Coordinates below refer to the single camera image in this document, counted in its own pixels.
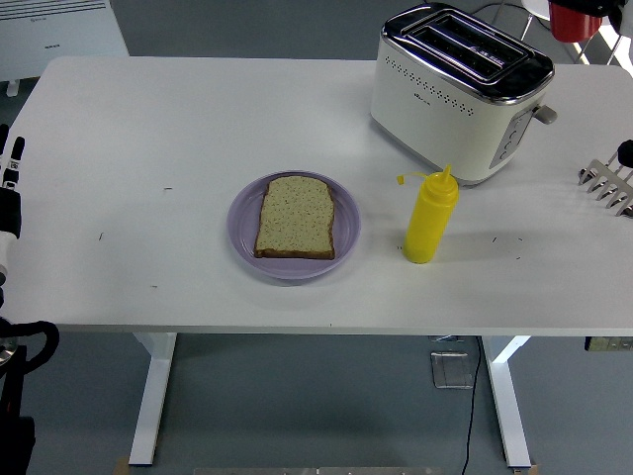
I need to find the metal floor socket plate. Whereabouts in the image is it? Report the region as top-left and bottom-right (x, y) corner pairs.
(429, 350), (476, 391)

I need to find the metal toast rack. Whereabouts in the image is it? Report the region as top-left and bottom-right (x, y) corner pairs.
(577, 151), (633, 220)

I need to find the slice of bread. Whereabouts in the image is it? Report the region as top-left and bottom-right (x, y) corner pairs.
(253, 175), (337, 260)

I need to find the white table leg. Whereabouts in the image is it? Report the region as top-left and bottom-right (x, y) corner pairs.
(128, 332), (179, 468)
(481, 335), (533, 471)

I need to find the purple round plate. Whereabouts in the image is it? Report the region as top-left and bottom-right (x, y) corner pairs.
(226, 170), (363, 282)

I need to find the white round side table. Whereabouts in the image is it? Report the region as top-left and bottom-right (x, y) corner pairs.
(519, 0), (633, 66)

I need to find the black floor cable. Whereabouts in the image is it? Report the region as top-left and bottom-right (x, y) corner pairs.
(461, 335), (484, 475)

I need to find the white chrome toaster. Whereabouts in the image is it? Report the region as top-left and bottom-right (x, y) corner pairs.
(369, 2), (559, 190)

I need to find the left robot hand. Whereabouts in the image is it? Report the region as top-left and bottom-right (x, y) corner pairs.
(0, 123), (27, 271)

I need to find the table control panel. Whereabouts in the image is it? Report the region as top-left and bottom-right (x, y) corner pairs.
(584, 335), (633, 353)

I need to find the yellow squeeze bottle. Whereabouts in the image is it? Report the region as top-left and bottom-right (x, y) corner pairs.
(395, 164), (461, 265)

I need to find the red squeeze bottle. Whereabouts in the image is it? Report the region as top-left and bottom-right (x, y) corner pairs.
(547, 1), (604, 44)

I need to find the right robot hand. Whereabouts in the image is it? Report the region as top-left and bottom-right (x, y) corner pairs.
(546, 0), (633, 37)

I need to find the white floor appliance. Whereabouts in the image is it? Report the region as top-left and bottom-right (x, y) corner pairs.
(0, 0), (132, 98)

